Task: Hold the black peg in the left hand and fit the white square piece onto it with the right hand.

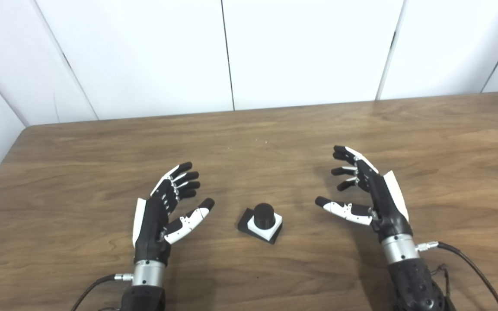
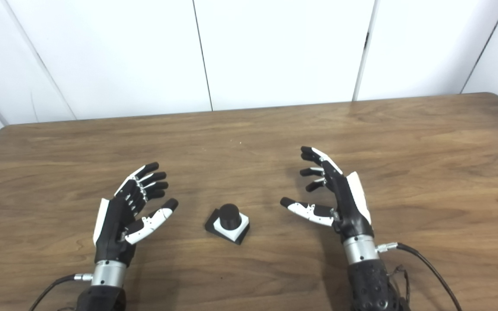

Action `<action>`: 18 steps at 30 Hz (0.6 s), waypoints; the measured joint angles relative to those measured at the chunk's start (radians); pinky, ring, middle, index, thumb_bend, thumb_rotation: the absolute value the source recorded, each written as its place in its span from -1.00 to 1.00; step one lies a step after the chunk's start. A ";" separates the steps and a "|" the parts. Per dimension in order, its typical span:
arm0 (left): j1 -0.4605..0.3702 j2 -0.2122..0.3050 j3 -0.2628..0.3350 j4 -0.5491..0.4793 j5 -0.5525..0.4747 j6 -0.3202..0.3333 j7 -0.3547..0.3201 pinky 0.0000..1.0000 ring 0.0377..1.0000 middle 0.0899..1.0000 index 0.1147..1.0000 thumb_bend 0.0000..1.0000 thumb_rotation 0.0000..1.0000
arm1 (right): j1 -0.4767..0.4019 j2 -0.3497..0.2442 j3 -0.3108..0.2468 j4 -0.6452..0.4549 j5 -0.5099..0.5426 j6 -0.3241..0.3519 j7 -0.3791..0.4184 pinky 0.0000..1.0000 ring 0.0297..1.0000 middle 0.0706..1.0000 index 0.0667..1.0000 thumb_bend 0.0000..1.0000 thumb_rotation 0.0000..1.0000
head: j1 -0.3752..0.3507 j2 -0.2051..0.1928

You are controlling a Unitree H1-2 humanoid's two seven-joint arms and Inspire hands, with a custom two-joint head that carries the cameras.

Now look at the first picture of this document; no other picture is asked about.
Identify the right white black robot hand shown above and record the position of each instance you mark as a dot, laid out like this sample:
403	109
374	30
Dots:
387	207

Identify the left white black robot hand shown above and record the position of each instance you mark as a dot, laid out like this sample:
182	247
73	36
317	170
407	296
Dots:
149	224

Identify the white square piece with hole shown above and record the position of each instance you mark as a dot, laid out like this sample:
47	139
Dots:
275	221

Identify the black peg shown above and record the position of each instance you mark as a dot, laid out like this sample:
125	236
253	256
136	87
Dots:
264	214

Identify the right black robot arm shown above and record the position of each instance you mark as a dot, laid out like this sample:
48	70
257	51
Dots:
413	285

